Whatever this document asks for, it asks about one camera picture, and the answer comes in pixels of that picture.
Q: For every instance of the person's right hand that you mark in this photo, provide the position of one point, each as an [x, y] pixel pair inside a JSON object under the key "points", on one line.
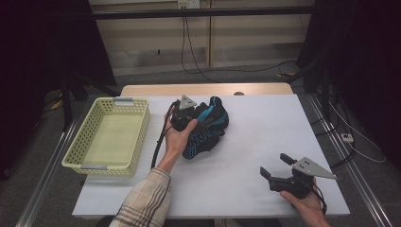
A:
{"points": [[309, 208]]}

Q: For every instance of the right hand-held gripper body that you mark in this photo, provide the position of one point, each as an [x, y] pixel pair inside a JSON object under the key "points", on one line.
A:
{"points": [[298, 186]]}

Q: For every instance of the pale yellow plastic basket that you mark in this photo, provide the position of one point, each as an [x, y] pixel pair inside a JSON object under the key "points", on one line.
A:
{"points": [[110, 142]]}

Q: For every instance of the white wall outlet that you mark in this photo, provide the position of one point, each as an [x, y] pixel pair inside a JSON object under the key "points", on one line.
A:
{"points": [[188, 3]]}

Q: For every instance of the person's left hand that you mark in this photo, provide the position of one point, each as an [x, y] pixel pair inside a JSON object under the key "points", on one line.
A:
{"points": [[176, 140]]}

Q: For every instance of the dark curtain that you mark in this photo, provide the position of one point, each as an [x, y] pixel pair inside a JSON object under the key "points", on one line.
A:
{"points": [[38, 63], [362, 63]]}

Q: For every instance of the black horizontal metal bar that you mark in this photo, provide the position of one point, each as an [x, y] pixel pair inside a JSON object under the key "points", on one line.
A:
{"points": [[220, 12]]}

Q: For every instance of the light wooden table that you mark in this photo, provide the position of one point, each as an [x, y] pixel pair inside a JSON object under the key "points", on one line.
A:
{"points": [[189, 89]]}

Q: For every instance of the white table mat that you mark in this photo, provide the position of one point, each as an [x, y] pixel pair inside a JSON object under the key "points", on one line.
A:
{"points": [[246, 142]]}

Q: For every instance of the white power strip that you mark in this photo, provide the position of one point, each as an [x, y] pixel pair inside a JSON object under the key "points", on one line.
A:
{"points": [[347, 137]]}

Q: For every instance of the black and blue garment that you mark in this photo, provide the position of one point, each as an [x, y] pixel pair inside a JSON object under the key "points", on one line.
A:
{"points": [[211, 124]]}

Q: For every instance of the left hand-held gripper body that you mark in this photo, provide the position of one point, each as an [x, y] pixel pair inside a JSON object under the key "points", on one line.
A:
{"points": [[183, 118]]}

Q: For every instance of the metal floor rail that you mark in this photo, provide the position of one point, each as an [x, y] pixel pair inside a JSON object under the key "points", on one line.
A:
{"points": [[47, 176], [353, 176]]}

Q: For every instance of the black metal stand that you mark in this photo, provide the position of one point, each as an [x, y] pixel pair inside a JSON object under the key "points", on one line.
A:
{"points": [[324, 94], [66, 101]]}

